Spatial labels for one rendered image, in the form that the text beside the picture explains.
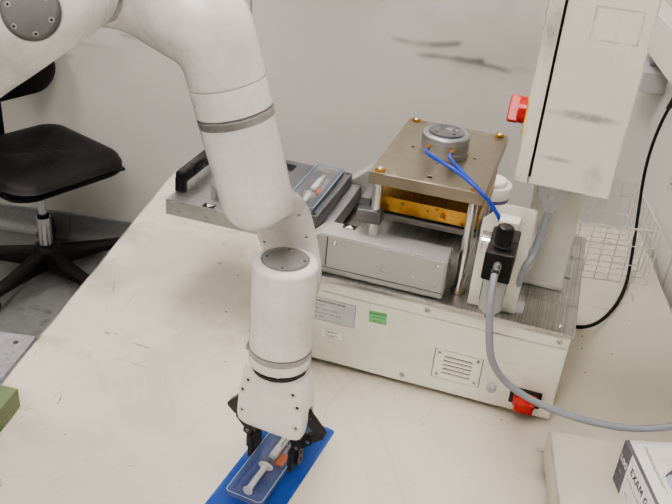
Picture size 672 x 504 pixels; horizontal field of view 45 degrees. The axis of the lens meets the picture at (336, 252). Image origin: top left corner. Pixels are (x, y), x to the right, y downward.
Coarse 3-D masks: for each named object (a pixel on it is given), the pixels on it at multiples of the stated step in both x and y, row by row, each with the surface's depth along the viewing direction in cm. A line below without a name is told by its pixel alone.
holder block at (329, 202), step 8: (288, 160) 156; (288, 168) 155; (296, 168) 153; (304, 168) 153; (296, 176) 150; (304, 176) 150; (344, 176) 152; (296, 184) 147; (336, 184) 148; (344, 184) 149; (336, 192) 145; (344, 192) 151; (328, 200) 142; (336, 200) 146; (320, 208) 139; (328, 208) 142; (312, 216) 137; (320, 216) 138
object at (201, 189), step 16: (208, 176) 153; (176, 192) 146; (192, 192) 146; (208, 192) 147; (352, 192) 152; (176, 208) 143; (192, 208) 142; (208, 208) 141; (336, 208) 145; (352, 208) 152; (224, 224) 142; (320, 224) 140
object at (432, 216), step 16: (384, 192) 132; (400, 192) 132; (384, 208) 132; (400, 208) 131; (416, 208) 130; (432, 208) 129; (448, 208) 128; (464, 208) 129; (480, 208) 129; (416, 224) 131; (432, 224) 130; (448, 224) 130; (464, 224) 128
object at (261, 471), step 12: (264, 444) 120; (276, 444) 120; (288, 444) 120; (252, 456) 117; (264, 456) 118; (276, 456) 118; (252, 468) 115; (264, 468) 116; (276, 468) 116; (240, 480) 113; (252, 480) 113; (264, 480) 114; (276, 480) 114; (240, 492) 111; (252, 492) 111; (264, 492) 112
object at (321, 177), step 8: (320, 168) 152; (328, 168) 152; (336, 168) 152; (312, 176) 148; (320, 176) 149; (328, 176) 149; (336, 176) 149; (304, 184) 145; (312, 184) 145; (320, 184) 146; (328, 184) 146; (296, 192) 142; (304, 192) 142; (312, 192) 142; (320, 192) 143; (304, 200) 139; (312, 200) 140
